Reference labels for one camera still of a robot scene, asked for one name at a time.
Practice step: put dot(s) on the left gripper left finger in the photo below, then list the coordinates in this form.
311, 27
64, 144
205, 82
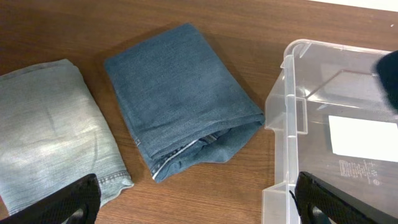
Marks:
77, 203

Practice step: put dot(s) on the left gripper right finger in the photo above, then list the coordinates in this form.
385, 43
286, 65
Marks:
319, 202

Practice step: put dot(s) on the blue cloth bundle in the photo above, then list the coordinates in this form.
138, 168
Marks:
386, 68

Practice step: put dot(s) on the folded light grey jeans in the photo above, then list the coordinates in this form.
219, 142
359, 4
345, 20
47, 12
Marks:
52, 134

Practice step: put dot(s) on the clear plastic storage bin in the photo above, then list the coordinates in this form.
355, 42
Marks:
318, 80

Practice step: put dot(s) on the white label in bin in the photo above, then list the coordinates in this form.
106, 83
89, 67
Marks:
363, 138

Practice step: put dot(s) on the folded dark blue jeans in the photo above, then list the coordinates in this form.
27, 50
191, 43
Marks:
180, 103

